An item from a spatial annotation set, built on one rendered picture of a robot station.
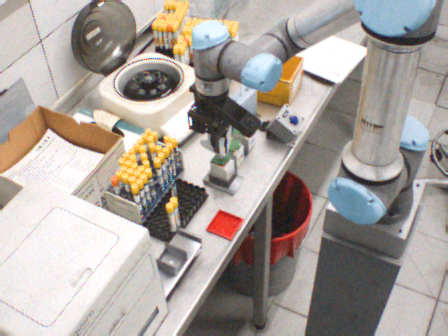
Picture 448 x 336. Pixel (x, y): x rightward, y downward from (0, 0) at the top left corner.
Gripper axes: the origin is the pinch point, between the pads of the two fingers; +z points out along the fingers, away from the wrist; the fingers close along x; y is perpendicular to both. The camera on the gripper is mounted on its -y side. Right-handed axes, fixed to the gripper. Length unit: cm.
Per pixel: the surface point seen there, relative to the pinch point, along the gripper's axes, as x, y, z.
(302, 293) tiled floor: -30, -16, 97
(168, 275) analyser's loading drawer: 32.3, -3.3, 5.9
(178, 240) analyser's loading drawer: 23.2, -0.4, 5.9
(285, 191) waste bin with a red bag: -45, 1, 59
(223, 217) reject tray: 10.2, -4.8, 9.7
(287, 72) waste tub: -45.7, 2.8, 6.5
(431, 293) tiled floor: -52, -64, 97
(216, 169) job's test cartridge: 2.0, 1.3, 3.7
